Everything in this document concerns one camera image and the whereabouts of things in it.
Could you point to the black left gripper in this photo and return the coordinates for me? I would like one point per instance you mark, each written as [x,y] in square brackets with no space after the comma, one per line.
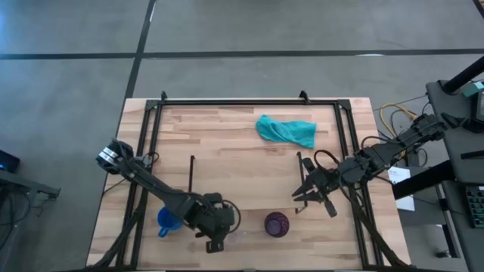
[215,217]

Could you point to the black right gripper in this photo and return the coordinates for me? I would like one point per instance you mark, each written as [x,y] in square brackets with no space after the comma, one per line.
[329,177]

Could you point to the purple faceted plastic cup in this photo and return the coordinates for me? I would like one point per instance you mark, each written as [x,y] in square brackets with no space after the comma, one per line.
[276,224]

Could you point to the blue plastic mug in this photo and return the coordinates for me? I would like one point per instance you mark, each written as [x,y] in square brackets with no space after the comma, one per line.
[166,220]

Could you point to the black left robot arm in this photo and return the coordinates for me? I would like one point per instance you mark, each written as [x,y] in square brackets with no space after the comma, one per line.
[151,181]

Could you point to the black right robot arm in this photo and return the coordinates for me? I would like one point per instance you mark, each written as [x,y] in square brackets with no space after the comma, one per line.
[378,155]

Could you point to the teal cloth towel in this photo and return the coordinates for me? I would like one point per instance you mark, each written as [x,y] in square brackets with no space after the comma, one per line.
[286,131]

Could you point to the white paper sheet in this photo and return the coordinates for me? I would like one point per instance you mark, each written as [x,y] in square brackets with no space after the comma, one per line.
[400,175]

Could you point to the grey side desk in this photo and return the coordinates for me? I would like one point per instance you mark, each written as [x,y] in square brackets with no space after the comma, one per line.
[459,151]

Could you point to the green circuit keyboard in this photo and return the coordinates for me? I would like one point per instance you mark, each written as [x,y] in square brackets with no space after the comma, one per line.
[476,206]

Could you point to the teal small box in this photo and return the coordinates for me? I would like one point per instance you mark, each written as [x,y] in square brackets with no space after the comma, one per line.
[474,89]

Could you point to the black device with blue light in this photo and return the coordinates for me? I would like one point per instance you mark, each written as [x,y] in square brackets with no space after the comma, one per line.
[7,161]

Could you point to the black metal table frame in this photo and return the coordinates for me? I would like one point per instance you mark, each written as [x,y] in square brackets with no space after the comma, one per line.
[246,102]

